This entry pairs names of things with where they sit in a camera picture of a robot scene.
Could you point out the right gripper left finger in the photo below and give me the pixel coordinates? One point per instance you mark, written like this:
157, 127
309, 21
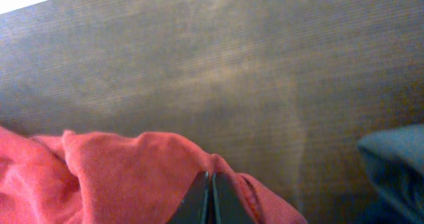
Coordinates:
193, 208

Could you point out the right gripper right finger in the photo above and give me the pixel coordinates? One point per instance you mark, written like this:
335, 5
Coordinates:
227, 207

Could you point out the orange t-shirt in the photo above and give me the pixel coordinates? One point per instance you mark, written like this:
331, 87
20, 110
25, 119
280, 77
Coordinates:
107, 178

